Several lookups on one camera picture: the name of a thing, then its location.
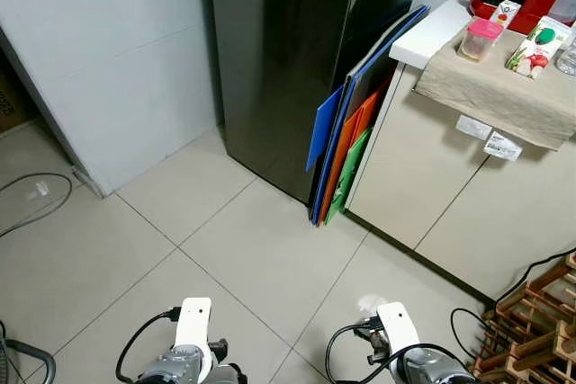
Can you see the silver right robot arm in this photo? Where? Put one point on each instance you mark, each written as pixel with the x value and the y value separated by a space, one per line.
pixel 427 368

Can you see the tall black fridge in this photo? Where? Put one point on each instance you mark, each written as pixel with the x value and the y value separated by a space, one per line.
pixel 279 60

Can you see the wooden wine rack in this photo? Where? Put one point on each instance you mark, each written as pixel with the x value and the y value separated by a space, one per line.
pixel 540 343

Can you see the beige kitchen cabinet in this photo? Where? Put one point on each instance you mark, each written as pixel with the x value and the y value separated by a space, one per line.
pixel 432 186

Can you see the green board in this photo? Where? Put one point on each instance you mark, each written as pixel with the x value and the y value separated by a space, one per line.
pixel 351 177

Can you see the small blue board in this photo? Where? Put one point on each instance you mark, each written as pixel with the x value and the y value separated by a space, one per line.
pixel 324 128

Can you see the large printed white tag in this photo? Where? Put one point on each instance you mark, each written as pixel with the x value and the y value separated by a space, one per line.
pixel 503 146

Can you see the small white tag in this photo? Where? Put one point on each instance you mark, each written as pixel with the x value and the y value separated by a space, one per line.
pixel 474 127

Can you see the beige linen cloth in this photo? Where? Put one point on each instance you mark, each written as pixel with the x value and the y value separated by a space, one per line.
pixel 486 92

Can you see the black board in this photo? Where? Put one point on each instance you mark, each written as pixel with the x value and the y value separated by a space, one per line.
pixel 378 65

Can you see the white countertop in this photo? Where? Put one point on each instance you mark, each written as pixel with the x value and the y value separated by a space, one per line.
pixel 423 38

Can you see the clear container pink lid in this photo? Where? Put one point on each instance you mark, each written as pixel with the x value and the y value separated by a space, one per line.
pixel 477 42

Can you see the brown cardboard box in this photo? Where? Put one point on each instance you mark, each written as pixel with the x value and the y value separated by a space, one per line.
pixel 11 105

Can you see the white green juice carton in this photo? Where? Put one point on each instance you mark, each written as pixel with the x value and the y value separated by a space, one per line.
pixel 538 47

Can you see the clear water bottle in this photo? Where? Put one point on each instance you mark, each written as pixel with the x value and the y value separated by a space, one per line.
pixel 568 58

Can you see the small white red carton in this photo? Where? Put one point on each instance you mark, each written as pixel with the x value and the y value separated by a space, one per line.
pixel 506 13

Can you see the clear plastic jug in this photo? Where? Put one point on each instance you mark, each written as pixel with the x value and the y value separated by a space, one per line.
pixel 565 6

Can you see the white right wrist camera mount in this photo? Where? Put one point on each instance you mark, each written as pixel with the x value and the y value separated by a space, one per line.
pixel 396 325

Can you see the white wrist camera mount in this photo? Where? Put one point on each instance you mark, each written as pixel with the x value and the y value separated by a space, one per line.
pixel 193 325
pixel 396 325

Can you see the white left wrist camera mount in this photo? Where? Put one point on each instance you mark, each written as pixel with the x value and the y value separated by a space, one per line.
pixel 193 325

